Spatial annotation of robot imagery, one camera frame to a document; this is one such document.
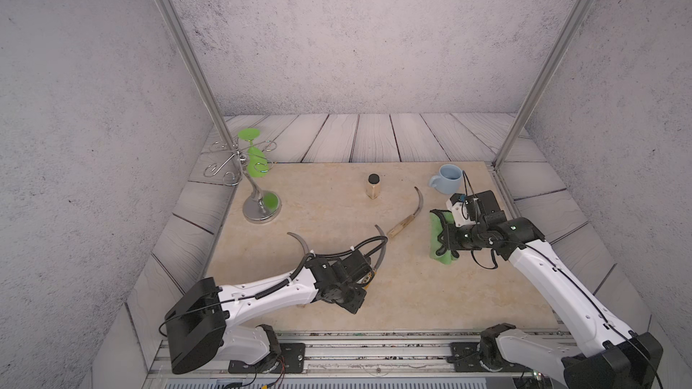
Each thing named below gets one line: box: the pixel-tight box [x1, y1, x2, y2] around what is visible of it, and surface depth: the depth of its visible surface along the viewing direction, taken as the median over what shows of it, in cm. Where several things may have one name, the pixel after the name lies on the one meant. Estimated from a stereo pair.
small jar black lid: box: [365, 172, 381, 200], surface depth 106 cm
